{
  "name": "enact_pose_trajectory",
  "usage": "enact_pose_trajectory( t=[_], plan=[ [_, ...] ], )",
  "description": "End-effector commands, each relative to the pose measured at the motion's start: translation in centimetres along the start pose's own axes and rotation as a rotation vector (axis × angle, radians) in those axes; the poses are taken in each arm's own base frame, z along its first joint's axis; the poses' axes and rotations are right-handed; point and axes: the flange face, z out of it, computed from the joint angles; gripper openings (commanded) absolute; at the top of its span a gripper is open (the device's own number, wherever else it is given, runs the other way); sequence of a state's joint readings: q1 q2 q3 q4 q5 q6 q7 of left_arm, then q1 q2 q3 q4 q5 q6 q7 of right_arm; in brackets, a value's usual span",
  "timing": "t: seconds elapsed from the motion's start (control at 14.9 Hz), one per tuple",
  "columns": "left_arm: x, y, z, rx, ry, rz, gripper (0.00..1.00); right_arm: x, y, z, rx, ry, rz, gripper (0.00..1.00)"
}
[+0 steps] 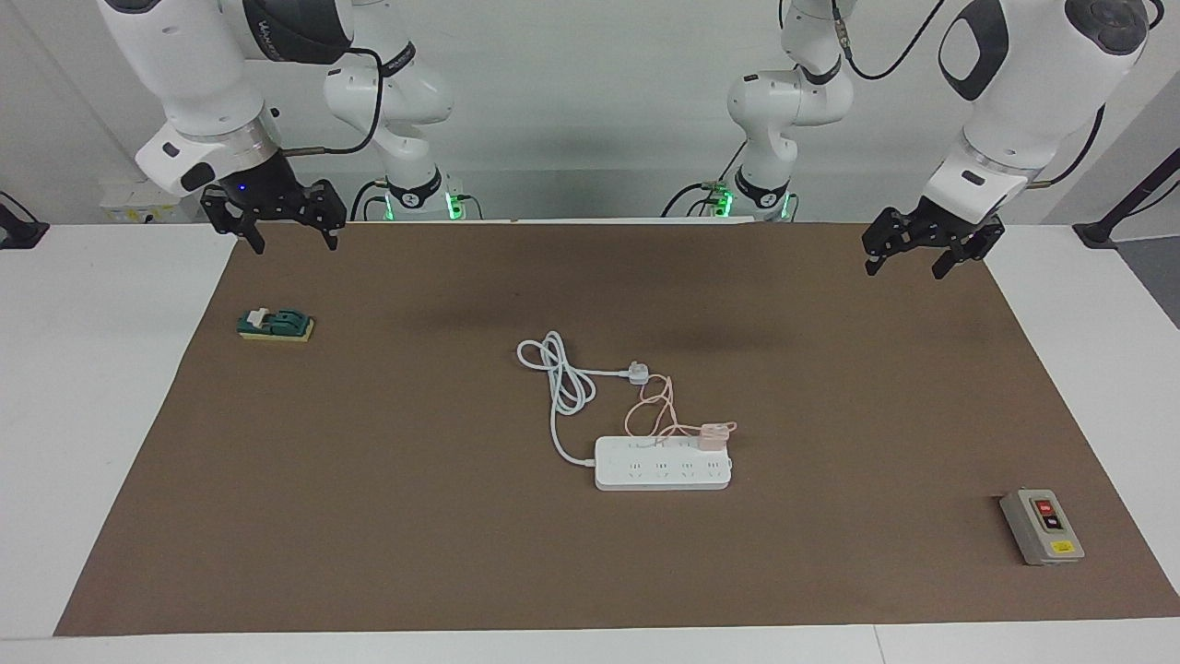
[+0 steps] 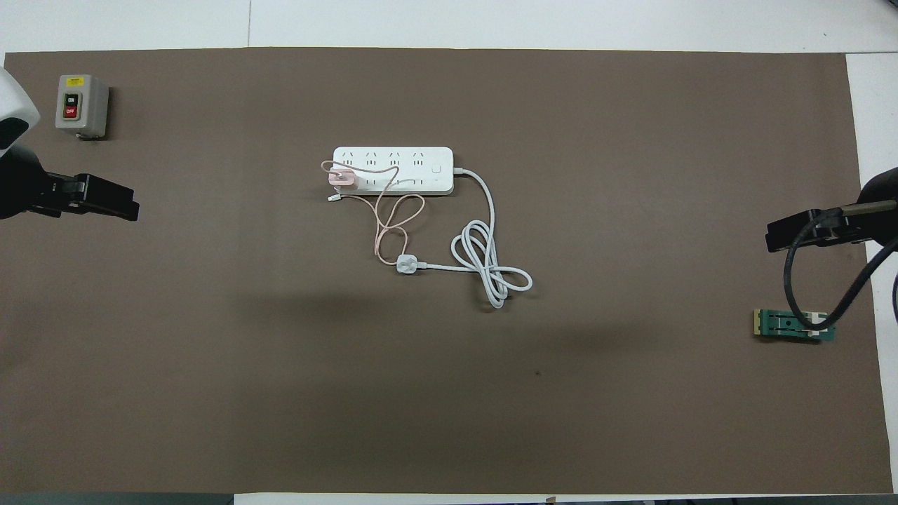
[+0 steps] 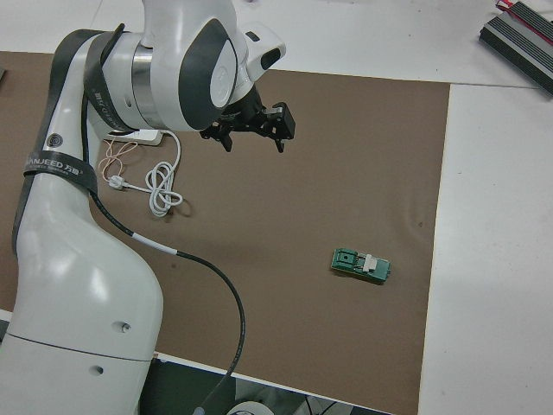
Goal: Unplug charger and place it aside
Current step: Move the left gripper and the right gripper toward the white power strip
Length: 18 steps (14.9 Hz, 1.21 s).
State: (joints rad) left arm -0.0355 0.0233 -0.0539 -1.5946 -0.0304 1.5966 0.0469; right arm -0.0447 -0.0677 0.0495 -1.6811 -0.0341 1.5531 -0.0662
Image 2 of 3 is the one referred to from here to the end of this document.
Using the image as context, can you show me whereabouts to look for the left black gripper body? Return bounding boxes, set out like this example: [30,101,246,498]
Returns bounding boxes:
[42,173,95,215]

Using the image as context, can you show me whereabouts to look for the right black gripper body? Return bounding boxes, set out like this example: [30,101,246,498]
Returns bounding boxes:
[814,208,874,248]

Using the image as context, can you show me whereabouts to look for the pink charging cable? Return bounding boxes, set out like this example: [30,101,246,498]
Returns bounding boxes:
[321,161,427,267]

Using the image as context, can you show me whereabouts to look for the white power strip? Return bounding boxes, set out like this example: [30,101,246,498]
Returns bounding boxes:
[332,146,455,196]

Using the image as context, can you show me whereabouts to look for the brown table mat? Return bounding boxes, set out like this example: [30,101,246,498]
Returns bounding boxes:
[0,47,896,496]

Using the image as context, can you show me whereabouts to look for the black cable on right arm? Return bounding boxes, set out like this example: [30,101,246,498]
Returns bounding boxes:
[781,209,898,332]

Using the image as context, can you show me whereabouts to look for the gray on-off switch box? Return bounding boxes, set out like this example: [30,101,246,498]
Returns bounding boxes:
[55,74,111,140]

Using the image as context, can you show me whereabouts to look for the white power cord with plug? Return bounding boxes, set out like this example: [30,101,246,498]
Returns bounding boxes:
[397,167,534,310]

